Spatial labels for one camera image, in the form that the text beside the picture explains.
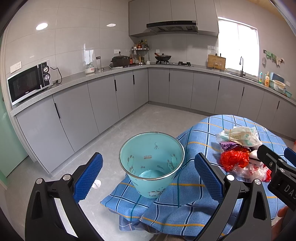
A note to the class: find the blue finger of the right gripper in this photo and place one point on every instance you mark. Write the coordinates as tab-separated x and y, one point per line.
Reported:
290	155

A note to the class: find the red orange plastic bag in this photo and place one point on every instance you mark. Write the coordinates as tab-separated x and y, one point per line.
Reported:
238	156

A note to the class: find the black lidded pot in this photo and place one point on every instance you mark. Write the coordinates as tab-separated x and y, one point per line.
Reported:
120	61

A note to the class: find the clear bag with red print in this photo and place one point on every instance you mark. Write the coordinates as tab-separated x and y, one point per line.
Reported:
253	170

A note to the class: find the blue plaid tablecloth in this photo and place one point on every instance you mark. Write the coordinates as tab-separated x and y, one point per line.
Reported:
185	205

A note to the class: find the grey lower cabinets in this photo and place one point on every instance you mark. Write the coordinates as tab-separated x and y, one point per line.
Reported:
62	120

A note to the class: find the white teal bag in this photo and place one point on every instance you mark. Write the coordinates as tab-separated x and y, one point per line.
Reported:
242	135

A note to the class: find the yellow dish soap bottle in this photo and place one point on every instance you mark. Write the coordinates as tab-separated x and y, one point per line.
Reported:
266	80

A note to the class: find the right hand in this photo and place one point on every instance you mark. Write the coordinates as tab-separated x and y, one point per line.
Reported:
277	228

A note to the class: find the black wok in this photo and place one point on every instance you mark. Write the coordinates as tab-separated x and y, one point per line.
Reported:
162	59

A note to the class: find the gas stove burner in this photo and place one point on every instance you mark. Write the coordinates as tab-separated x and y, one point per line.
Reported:
184	63

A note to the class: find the purple snack wrapper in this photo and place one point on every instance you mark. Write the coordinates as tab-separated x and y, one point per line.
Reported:
226	146

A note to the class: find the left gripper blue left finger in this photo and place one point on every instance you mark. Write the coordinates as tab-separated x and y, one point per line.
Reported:
85	175

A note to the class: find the spice rack with bottles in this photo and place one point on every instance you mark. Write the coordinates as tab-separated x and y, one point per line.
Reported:
139	54

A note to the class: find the chrome sink faucet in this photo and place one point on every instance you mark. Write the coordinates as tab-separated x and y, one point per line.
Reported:
242	64

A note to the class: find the white microwave oven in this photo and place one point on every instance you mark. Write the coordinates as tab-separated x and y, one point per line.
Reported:
29	82

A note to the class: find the stacked plastic basins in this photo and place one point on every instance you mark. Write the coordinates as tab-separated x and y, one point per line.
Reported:
278	84

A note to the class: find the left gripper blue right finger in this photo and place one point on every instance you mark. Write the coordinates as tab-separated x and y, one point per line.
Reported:
211	177

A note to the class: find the green detergent bottle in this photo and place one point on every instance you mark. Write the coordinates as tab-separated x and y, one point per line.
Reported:
260	77

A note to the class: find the white rice cooker pot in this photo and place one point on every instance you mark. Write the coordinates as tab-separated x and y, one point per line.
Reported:
89	69

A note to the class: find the grey cabinets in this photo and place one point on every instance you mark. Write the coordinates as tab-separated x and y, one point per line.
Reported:
143	12
62	120

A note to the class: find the grey upper cabinets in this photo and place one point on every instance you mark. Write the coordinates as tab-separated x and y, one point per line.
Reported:
143	12

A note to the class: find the white sponge with black stripe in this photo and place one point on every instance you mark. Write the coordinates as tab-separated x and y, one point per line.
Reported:
253	158

